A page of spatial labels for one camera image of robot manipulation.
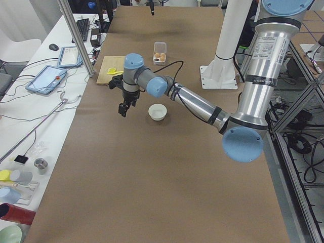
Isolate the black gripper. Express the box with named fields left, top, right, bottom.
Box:
left=108, top=75, right=140, bottom=117

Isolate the clear plastic egg box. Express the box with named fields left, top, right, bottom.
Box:
left=153, top=42, right=167, bottom=65

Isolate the white bowl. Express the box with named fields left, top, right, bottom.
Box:
left=148, top=104, right=167, bottom=121

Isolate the lemon slice near knife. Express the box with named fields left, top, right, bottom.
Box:
left=107, top=67, right=117, bottom=74

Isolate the wooden cutting board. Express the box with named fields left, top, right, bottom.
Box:
left=96, top=56, right=125, bottom=85

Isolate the metal reacher rod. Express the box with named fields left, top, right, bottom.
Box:
left=1, top=91, right=82, bottom=163

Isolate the black power adapter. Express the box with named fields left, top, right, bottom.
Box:
left=90, top=28, right=101, bottom=47

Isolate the blue teach pendant far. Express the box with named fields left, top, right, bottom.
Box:
left=57, top=46, right=83, bottom=68

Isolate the blue teach pendant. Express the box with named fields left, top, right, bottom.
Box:
left=25, top=65, right=67, bottom=95
left=57, top=46, right=83, bottom=68

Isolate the blue teach pendant near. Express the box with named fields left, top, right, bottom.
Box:
left=25, top=65, right=67, bottom=95

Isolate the black keyboard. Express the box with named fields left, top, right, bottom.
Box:
left=76, top=18, right=90, bottom=42

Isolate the black computer mouse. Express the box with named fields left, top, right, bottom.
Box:
left=49, top=44, right=59, bottom=51

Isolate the small black square pad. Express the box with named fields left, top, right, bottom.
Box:
left=14, top=155, right=29, bottom=165

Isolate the grey cup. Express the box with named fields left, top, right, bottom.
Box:
left=10, top=170, right=33, bottom=185

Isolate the yellow cup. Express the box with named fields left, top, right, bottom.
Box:
left=0, top=170, right=12, bottom=182

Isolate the light blue cup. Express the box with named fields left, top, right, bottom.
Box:
left=0, top=187, right=21, bottom=204

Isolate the red cylinder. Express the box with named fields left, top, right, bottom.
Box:
left=1, top=203, right=36, bottom=225

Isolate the green bowl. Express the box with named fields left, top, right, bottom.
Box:
left=1, top=225, right=22, bottom=243

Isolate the aluminium frame post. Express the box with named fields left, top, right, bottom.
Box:
left=57, top=0, right=95, bottom=77

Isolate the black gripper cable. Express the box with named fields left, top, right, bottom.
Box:
left=149, top=60, right=228, bottom=126

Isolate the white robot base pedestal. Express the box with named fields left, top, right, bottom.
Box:
left=200, top=0, right=253, bottom=90

